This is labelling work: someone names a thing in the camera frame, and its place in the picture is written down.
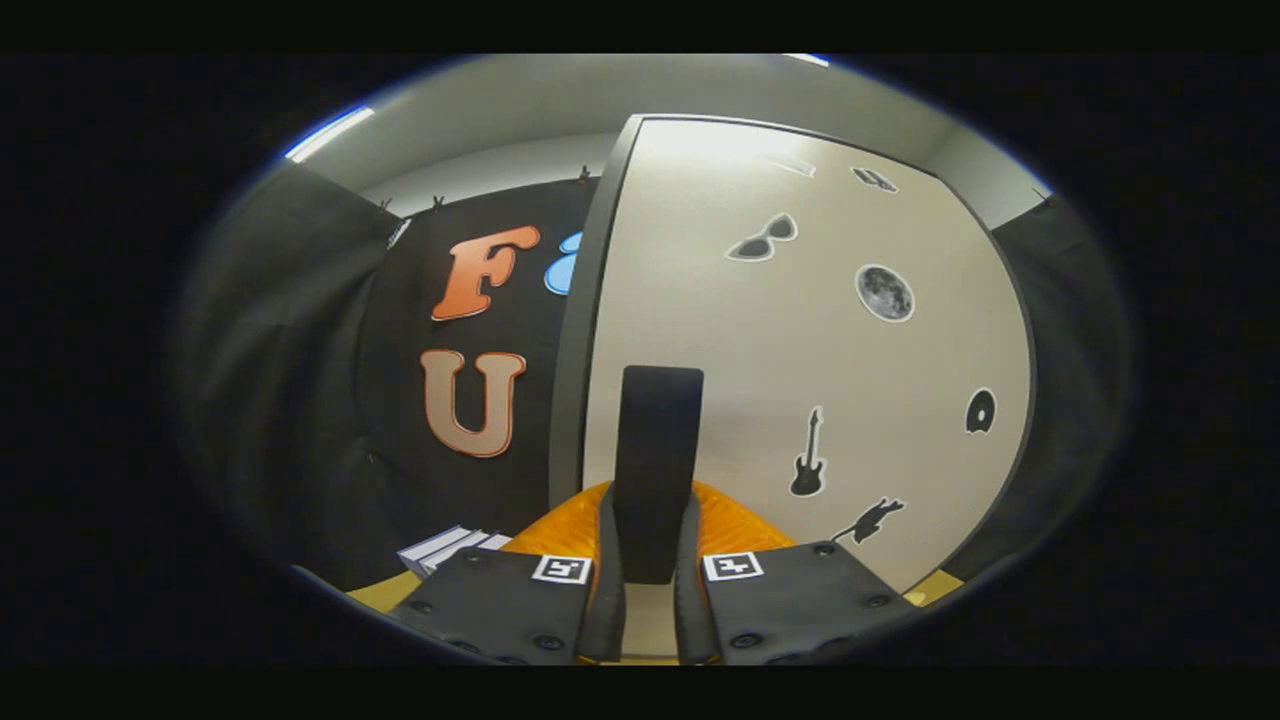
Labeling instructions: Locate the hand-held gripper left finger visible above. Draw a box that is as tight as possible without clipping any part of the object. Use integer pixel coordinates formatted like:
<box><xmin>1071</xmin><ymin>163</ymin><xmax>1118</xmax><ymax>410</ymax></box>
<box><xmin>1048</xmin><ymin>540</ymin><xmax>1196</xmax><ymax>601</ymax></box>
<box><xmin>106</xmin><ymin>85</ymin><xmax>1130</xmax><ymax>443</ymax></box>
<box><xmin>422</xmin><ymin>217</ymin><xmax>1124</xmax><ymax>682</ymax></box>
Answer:
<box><xmin>385</xmin><ymin>482</ymin><xmax>628</xmax><ymax>666</ymax></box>

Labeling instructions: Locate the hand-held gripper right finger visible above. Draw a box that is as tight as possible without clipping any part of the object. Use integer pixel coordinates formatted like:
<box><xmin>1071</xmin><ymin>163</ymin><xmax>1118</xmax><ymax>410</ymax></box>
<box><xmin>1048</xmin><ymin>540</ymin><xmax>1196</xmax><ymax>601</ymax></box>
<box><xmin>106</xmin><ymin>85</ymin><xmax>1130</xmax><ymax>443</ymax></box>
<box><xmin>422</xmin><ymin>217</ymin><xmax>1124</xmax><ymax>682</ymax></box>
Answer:
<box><xmin>673</xmin><ymin>480</ymin><xmax>916</xmax><ymax>666</ymax></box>

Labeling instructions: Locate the black door handle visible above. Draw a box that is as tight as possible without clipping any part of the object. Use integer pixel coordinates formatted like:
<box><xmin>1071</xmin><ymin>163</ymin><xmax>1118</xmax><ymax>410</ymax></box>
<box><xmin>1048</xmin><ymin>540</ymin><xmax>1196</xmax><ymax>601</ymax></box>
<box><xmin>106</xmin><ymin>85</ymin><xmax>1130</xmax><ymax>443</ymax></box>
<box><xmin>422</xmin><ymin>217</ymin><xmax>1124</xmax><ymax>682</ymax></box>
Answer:
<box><xmin>612</xmin><ymin>366</ymin><xmax>705</xmax><ymax>586</ymax></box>

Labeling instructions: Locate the white cabinet door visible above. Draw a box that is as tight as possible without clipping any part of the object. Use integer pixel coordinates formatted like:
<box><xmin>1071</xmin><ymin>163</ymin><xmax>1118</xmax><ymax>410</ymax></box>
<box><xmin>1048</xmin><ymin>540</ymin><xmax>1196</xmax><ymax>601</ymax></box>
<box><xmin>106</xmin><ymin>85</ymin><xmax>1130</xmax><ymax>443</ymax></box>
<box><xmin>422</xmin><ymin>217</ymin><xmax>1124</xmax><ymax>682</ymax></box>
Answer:
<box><xmin>583</xmin><ymin>117</ymin><xmax>1036</xmax><ymax>661</ymax></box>

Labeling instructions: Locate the white cardboard box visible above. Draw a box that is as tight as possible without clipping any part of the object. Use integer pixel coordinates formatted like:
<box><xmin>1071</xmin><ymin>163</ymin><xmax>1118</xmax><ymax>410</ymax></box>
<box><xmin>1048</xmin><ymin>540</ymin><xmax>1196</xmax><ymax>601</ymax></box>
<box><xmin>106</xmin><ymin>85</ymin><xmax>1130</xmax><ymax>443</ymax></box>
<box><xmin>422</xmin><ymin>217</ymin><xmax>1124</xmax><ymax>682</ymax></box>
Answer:
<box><xmin>398</xmin><ymin>525</ymin><xmax>513</xmax><ymax>579</ymax></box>

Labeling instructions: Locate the grey cabinet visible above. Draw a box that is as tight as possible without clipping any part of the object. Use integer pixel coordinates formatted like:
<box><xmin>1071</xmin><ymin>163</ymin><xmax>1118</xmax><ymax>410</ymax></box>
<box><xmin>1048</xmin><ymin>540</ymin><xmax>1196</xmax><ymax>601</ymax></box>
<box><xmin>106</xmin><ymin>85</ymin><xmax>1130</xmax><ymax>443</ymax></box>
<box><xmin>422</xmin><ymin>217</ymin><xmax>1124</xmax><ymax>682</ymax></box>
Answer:
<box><xmin>548</xmin><ymin>113</ymin><xmax>1041</xmax><ymax>583</ymax></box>

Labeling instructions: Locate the black backdrop cloth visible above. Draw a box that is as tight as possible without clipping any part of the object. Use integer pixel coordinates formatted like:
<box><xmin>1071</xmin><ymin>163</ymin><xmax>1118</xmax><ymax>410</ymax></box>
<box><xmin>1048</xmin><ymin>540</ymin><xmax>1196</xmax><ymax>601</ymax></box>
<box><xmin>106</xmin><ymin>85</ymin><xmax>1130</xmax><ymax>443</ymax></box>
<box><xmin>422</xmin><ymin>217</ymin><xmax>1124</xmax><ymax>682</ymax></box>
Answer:
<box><xmin>175</xmin><ymin>160</ymin><xmax>1136</xmax><ymax>596</ymax></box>

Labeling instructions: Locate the long ceiling light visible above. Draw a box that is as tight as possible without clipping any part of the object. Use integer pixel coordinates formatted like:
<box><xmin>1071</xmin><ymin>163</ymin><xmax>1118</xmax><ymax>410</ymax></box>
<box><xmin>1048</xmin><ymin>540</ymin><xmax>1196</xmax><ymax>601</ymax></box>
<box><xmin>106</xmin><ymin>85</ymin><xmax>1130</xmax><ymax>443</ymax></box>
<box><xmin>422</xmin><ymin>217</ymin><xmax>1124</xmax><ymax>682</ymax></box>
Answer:
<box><xmin>285</xmin><ymin>105</ymin><xmax>376</xmax><ymax>163</ymax></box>

